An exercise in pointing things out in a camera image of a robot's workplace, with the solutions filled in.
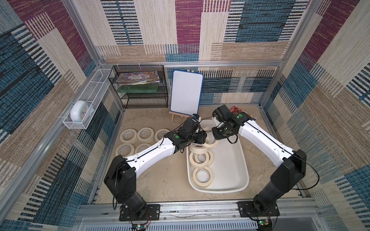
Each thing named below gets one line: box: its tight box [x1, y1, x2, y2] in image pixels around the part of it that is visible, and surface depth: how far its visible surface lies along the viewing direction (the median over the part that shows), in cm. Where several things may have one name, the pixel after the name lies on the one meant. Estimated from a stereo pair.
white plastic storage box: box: [186, 134, 250, 194], surface depth 86 cm
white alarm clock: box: [69, 100, 95, 122], surface depth 64 cm
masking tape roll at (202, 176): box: [192, 166, 214, 189], surface depth 85 cm
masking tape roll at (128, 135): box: [119, 128, 138, 145], surface depth 103 cm
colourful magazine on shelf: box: [116, 70, 161, 86], surface depth 83 cm
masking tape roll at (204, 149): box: [189, 143, 210, 154], surface depth 86 cm
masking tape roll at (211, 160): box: [205, 149, 214, 167], surface depth 91 cm
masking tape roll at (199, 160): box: [188, 151, 211, 169], surface depth 87 cm
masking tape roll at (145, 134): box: [136, 127, 155, 144], surface depth 104 cm
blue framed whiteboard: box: [170, 69, 204, 116], surface depth 100 cm
